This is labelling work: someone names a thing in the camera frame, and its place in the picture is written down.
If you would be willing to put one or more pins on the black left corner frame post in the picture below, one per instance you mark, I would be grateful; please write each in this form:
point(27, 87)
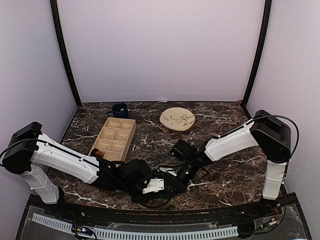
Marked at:
point(63, 52)

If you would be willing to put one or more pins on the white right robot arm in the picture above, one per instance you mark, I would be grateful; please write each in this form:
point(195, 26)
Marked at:
point(267, 131)

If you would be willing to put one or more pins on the black right corner frame post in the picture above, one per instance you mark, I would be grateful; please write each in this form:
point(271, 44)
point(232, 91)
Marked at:
point(258, 52)

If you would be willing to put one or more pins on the black red yellow argyle sock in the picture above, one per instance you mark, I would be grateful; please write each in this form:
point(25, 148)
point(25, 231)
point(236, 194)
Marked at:
point(96, 152)

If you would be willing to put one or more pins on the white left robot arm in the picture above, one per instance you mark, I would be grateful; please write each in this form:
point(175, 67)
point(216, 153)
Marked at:
point(29, 149)

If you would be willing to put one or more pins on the black corner frame post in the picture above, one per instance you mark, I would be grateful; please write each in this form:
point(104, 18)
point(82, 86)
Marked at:
point(63, 52)
point(258, 52)

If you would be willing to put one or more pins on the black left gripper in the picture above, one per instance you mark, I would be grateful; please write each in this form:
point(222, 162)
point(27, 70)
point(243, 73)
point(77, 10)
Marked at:
point(136, 199)

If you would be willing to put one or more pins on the blue enamel mug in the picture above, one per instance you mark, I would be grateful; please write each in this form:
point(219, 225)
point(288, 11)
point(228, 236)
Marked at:
point(119, 110)

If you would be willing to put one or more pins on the white slotted cable duct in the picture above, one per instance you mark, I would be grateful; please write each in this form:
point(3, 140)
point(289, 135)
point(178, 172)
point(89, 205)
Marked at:
point(121, 231)

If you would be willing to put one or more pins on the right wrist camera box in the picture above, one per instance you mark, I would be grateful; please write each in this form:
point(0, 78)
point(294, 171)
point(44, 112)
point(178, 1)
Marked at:
point(168, 170)

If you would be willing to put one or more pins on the dark green sock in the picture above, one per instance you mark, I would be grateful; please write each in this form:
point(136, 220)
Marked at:
point(167, 191)

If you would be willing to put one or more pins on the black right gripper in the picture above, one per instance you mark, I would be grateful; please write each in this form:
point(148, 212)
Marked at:
point(180, 186)

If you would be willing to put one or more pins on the bird pattern ceramic plate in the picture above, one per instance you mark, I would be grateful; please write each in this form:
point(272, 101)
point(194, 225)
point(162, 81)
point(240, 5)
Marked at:
point(177, 119)

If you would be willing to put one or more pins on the wooden compartment box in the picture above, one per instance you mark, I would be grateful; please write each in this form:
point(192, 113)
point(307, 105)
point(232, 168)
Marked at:
point(114, 140)

